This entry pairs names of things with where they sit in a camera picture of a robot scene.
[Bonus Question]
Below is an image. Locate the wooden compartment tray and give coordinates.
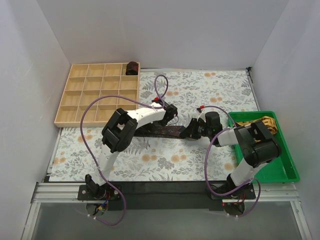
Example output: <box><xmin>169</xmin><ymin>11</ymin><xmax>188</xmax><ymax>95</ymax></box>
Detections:
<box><xmin>54</xmin><ymin>62</ymin><xmax>141</xmax><ymax>128</ymax></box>

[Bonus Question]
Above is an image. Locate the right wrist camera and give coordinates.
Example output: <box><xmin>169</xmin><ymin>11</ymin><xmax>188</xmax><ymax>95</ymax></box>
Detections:
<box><xmin>196</xmin><ymin>107</ymin><xmax>206</xmax><ymax>122</ymax></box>

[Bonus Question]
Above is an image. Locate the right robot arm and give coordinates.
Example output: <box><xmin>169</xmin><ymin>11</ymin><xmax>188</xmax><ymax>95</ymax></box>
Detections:
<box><xmin>179</xmin><ymin>111</ymin><xmax>282</xmax><ymax>199</ymax></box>

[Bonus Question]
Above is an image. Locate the aluminium frame rail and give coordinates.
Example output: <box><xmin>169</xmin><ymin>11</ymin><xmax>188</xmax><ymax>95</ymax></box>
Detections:
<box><xmin>21</xmin><ymin>182</ymin><xmax>312</xmax><ymax>240</ymax></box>

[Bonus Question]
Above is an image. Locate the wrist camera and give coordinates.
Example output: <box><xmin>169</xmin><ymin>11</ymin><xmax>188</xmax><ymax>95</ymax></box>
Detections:
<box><xmin>151</xmin><ymin>97</ymin><xmax>165</xmax><ymax>109</ymax></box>
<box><xmin>196</xmin><ymin>107</ymin><xmax>206</xmax><ymax>122</ymax></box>

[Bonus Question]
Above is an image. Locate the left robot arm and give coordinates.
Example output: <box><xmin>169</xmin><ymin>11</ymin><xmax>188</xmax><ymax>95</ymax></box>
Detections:
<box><xmin>85</xmin><ymin>102</ymin><xmax>178</xmax><ymax>200</ymax></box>

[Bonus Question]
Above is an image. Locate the dark brown patterned tie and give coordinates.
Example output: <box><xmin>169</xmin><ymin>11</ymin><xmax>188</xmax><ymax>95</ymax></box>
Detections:
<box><xmin>134</xmin><ymin>125</ymin><xmax>185</xmax><ymax>139</ymax></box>

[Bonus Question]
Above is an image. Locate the rolled dark red tie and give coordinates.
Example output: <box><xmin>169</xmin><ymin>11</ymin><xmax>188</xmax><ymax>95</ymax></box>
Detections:
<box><xmin>125</xmin><ymin>61</ymin><xmax>139</xmax><ymax>76</ymax></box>

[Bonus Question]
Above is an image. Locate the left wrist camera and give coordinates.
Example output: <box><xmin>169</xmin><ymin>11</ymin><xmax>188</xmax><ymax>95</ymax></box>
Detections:
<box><xmin>151</xmin><ymin>97</ymin><xmax>165</xmax><ymax>109</ymax></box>

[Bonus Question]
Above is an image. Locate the green plastic bin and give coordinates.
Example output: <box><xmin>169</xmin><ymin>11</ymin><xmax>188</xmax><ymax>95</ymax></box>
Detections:
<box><xmin>229</xmin><ymin>111</ymin><xmax>300</xmax><ymax>183</ymax></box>

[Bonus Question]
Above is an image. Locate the yellow patterned tie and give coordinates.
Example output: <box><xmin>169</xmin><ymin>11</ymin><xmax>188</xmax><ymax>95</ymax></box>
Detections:
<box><xmin>236</xmin><ymin>116</ymin><xmax>279</xmax><ymax>135</ymax></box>

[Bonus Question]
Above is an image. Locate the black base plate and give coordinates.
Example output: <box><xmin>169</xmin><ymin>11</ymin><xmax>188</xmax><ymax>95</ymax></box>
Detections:
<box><xmin>77</xmin><ymin>181</ymin><xmax>256</xmax><ymax>213</ymax></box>

